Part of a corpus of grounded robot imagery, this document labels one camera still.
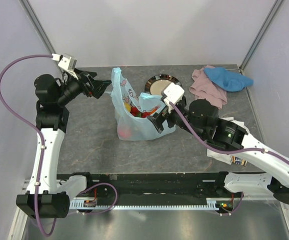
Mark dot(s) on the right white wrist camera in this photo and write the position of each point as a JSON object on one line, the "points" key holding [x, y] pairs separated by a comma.
{"points": [[172, 94]]}

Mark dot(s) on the black round plate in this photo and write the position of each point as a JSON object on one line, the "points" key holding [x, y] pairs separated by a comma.
{"points": [[156, 84]]}

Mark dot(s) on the white slotted cable duct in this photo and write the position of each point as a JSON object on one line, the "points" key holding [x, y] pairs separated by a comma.
{"points": [[84, 205]]}

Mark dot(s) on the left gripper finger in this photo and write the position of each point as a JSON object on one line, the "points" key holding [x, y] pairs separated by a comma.
{"points": [[89, 75], [98, 87]]}

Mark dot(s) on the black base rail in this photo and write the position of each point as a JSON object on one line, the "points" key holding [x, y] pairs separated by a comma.
{"points": [[201, 185]]}

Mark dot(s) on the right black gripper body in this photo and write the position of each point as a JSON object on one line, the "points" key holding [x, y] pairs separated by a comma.
{"points": [[172, 118]]}

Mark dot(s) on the left aluminium frame post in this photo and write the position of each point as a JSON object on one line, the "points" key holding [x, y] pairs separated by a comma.
{"points": [[30, 12]]}

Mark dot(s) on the red apple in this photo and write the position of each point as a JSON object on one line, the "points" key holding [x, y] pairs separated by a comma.
{"points": [[124, 132]]}

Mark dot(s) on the yellow pear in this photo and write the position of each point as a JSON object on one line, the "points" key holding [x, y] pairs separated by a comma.
{"points": [[128, 107]]}

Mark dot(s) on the light blue plastic bag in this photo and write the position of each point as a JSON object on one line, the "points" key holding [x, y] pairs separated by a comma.
{"points": [[123, 93]]}

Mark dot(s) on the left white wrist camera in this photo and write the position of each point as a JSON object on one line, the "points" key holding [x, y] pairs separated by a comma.
{"points": [[66, 63]]}

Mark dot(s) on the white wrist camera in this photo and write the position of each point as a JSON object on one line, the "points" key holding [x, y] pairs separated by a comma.
{"points": [[66, 63], [172, 94]]}

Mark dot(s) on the red lychee bunch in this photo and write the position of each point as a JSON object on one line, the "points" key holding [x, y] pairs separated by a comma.
{"points": [[137, 113]]}

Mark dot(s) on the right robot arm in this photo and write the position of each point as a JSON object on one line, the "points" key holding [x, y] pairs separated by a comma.
{"points": [[222, 136]]}

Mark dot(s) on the mauve pink cloth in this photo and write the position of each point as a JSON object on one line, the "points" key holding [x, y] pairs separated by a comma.
{"points": [[204, 88]]}

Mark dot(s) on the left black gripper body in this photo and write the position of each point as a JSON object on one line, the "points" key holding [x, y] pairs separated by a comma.
{"points": [[88, 89]]}

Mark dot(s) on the aluminium frame post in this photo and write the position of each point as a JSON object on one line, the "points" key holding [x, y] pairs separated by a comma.
{"points": [[261, 33], [30, 12]]}

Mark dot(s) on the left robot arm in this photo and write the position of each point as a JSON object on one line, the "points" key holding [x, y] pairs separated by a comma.
{"points": [[45, 196]]}

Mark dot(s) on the right aluminium frame post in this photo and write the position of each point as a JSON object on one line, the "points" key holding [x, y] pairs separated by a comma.
{"points": [[261, 33]]}

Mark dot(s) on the blue cloth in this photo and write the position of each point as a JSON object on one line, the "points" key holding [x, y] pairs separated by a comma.
{"points": [[228, 80]]}

